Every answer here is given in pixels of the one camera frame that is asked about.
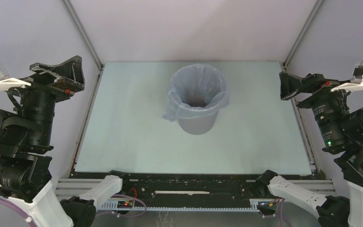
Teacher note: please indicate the corner aluminium post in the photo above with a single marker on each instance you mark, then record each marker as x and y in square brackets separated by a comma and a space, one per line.
[305, 28]
[72, 14]

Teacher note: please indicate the right corner aluminium post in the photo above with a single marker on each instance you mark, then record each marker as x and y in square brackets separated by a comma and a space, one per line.
[305, 28]

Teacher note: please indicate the left corner aluminium post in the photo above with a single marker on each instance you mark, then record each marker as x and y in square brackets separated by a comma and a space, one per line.
[72, 14]

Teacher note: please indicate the grey plastic trash bin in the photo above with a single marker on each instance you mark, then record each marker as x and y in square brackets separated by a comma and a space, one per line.
[197, 123]

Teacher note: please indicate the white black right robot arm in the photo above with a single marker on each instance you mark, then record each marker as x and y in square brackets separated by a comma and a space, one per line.
[330, 211]

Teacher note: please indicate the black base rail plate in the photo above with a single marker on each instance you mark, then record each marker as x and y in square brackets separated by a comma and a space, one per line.
[194, 190]

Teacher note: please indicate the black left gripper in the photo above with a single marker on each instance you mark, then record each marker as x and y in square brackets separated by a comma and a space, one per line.
[71, 74]

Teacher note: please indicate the light blue plastic trash bag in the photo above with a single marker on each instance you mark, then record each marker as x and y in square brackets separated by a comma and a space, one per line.
[197, 91]

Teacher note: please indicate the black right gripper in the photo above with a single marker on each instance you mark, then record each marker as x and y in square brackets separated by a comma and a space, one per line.
[314, 83]

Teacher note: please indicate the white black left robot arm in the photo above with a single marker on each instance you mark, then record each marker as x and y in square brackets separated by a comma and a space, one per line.
[25, 135]

